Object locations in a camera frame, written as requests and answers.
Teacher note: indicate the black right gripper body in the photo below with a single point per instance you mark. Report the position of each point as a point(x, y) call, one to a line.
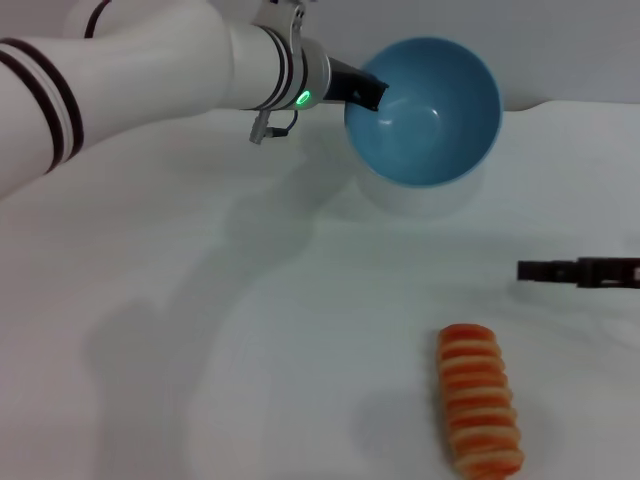
point(607, 272)

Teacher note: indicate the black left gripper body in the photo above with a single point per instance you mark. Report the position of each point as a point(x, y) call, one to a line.
point(342, 82)

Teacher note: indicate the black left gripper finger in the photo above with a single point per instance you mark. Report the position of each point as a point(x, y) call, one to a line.
point(371, 92)

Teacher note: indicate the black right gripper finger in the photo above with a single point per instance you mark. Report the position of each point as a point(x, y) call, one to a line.
point(545, 271)

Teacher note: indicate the blue bowl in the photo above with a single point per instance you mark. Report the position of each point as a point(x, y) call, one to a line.
point(425, 140)

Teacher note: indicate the orange striped bread roll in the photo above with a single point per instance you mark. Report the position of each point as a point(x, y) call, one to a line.
point(477, 400)

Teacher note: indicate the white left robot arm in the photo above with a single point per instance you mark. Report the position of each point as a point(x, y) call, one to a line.
point(125, 90)

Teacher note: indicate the silver camera mount bracket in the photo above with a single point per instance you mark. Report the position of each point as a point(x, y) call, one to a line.
point(280, 22)

